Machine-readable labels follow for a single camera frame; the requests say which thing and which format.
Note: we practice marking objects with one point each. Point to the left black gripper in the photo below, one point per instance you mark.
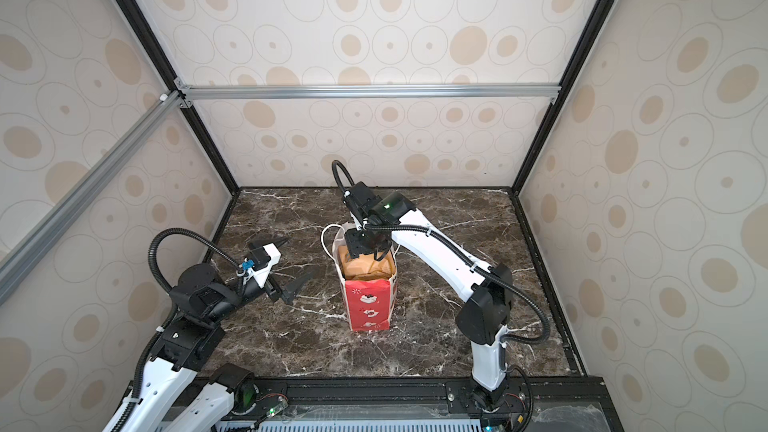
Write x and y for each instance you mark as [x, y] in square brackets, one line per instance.
[275, 291]

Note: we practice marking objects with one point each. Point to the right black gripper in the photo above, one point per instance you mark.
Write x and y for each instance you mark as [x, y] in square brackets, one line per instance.
[353, 247]

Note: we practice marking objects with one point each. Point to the brown snack packet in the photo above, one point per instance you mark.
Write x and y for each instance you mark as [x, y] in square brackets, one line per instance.
[365, 267]

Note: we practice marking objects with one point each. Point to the red white paper gift bag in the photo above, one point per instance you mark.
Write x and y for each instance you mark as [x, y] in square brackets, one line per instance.
[369, 305]

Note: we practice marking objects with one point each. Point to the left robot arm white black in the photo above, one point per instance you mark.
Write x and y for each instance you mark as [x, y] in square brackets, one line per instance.
[185, 341]

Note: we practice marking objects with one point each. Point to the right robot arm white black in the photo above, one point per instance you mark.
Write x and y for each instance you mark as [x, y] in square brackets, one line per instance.
[381, 222]

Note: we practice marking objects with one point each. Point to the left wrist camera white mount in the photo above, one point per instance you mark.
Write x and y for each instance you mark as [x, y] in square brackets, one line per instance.
[258, 264]

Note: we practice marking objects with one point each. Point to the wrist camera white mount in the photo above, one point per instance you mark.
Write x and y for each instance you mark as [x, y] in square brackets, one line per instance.
[258, 264]
[360, 200]

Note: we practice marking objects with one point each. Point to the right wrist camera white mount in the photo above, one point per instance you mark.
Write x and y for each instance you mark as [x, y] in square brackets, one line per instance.
[360, 200]

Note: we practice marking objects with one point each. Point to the horizontal aluminium frame bar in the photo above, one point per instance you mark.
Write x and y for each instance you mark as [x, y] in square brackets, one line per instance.
[388, 91]

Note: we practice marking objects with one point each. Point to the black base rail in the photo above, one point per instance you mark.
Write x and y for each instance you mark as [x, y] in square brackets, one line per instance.
[425, 404]

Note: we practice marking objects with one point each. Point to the left slanted aluminium frame bar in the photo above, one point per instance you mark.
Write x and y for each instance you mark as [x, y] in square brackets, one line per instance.
[40, 240]

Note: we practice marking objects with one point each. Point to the left black corner post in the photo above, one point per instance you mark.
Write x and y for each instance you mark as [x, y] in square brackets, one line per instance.
[137, 21]

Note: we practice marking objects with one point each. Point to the black corner post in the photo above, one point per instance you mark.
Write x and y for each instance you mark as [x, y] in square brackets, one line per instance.
[584, 46]
[137, 21]

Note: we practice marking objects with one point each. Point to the right black corner post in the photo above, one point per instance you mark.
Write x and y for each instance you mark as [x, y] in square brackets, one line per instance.
[584, 46]

